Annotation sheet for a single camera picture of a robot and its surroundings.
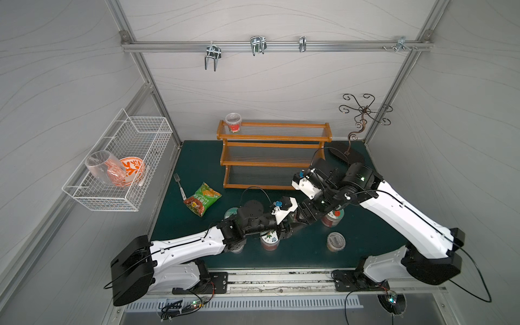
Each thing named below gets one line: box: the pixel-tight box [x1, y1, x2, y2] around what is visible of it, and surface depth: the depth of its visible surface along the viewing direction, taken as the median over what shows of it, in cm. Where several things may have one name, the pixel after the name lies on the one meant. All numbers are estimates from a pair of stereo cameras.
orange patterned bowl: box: [119, 156, 146, 187], surface depth 68 cm
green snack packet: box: [182, 181, 223, 218], surface depth 94 cm
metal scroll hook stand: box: [338, 93, 394, 156], surface depth 95 cm
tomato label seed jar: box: [320, 208, 345, 229], surface depth 84 cm
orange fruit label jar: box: [260, 230, 281, 252], surface depth 78 cm
